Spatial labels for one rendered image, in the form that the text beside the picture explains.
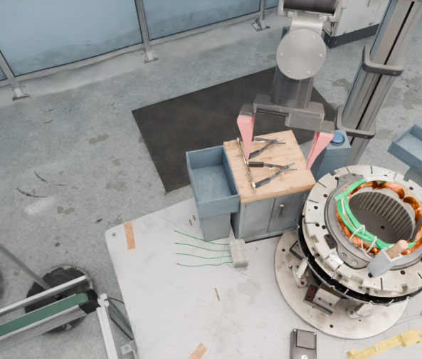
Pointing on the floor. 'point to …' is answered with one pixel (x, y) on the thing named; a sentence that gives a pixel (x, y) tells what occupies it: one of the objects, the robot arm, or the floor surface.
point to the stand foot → (52, 278)
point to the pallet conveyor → (68, 305)
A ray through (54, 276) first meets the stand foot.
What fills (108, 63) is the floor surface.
